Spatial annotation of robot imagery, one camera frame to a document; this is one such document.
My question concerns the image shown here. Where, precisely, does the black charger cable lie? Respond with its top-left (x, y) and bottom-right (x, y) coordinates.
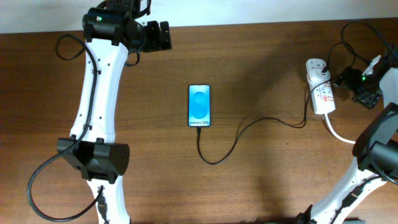
top-left (195, 40), bottom-right (357, 166)

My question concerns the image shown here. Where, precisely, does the blue Galaxy smartphone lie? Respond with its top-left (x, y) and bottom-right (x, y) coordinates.
top-left (188, 85), bottom-right (211, 127)

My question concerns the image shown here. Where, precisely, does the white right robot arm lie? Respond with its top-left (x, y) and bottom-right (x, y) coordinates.
top-left (294, 46), bottom-right (397, 224)

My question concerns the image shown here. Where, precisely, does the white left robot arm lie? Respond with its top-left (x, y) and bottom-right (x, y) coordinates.
top-left (57, 1), bottom-right (172, 223)

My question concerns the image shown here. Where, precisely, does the white USB charger adapter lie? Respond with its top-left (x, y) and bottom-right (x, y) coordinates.
top-left (307, 68), bottom-right (330, 85)

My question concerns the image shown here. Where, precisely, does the white power strip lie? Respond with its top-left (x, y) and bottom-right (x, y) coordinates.
top-left (305, 58), bottom-right (336, 115)

